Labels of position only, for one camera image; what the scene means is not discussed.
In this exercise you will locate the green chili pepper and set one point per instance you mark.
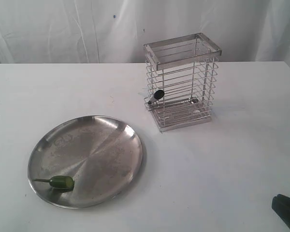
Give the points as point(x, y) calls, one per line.
point(61, 182)

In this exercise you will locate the chrome wire utensil holder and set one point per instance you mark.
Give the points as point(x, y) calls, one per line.
point(185, 69)

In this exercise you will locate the black handled knife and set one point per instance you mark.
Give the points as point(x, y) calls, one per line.
point(155, 97)

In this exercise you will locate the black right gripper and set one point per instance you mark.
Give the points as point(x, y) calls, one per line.
point(281, 206)

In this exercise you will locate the white backdrop curtain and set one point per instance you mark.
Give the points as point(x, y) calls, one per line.
point(110, 31)

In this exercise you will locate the round steel plate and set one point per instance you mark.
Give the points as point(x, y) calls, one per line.
point(102, 154)

